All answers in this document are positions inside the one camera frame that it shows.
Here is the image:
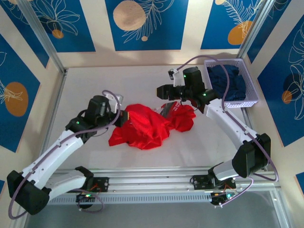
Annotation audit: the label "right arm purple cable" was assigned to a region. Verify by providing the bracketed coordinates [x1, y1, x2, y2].
[177, 54, 279, 209]

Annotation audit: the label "dark blue garment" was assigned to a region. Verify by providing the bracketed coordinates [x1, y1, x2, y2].
[206, 64, 247, 102]

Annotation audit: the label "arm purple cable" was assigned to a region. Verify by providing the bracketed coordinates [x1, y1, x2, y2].
[177, 54, 279, 209]
[9, 89, 121, 220]

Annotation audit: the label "blue floral wall panel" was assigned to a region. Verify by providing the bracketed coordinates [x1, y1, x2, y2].
[247, 0, 293, 64]
[200, 0, 269, 50]
[105, 0, 190, 51]
[0, 4, 50, 69]
[30, 0, 96, 53]
[257, 21, 304, 148]
[0, 34, 41, 152]

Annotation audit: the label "aluminium frame post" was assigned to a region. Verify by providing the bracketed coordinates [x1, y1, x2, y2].
[17, 0, 68, 74]
[237, 0, 278, 60]

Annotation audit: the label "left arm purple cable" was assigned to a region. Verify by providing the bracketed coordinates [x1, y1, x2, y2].
[9, 89, 121, 220]

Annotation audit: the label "grey slotted cable duct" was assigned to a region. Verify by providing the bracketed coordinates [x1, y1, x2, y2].
[29, 193, 214, 206]

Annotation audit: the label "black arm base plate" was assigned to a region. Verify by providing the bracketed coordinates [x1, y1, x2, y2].
[66, 177, 110, 193]
[190, 174, 237, 190]

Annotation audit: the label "aluminium base frame rails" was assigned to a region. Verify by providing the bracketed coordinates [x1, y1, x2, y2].
[20, 166, 281, 197]

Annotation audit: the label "lavender plastic basket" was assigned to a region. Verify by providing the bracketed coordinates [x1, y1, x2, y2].
[203, 58, 259, 110]

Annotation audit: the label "red t-shirt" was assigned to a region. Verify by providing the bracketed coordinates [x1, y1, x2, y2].
[108, 102, 197, 151]

